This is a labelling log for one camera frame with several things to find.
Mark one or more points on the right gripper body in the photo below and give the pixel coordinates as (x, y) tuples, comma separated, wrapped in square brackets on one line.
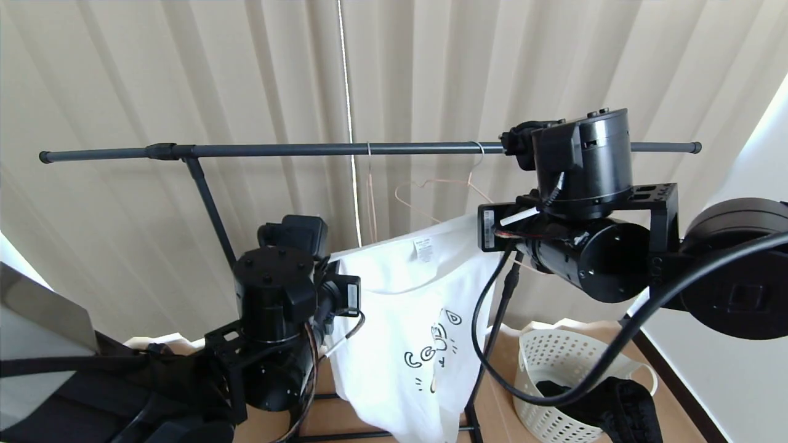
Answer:
[(603, 261)]

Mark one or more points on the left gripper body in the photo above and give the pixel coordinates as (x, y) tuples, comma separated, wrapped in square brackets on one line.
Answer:
[(277, 378)]

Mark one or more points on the white printed t-shirt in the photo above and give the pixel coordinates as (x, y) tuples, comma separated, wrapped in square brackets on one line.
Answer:
[(400, 307)]

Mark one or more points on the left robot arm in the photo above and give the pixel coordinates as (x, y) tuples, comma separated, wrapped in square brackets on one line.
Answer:
[(271, 289)]

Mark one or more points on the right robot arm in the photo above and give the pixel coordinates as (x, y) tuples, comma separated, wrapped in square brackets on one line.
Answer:
[(732, 271)]

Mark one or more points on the white laundry basket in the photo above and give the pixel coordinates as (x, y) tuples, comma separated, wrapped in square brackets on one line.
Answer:
[(554, 357)]

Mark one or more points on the pink clothes hanger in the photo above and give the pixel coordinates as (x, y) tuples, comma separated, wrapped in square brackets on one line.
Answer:
[(449, 179), (371, 197)]

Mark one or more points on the black clothes rack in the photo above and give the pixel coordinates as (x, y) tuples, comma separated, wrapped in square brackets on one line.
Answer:
[(277, 149)]

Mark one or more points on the black garment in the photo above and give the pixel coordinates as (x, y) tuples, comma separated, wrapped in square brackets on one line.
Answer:
[(634, 412)]

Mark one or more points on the beige curtain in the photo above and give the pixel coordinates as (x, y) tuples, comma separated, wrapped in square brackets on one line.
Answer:
[(123, 74)]

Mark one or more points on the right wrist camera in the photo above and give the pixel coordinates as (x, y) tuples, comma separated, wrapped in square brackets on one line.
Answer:
[(520, 144)]

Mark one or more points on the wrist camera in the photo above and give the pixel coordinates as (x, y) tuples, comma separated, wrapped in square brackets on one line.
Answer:
[(301, 234), (520, 144)]

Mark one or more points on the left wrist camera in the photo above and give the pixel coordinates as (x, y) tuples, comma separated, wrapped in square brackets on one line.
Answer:
[(301, 234)]

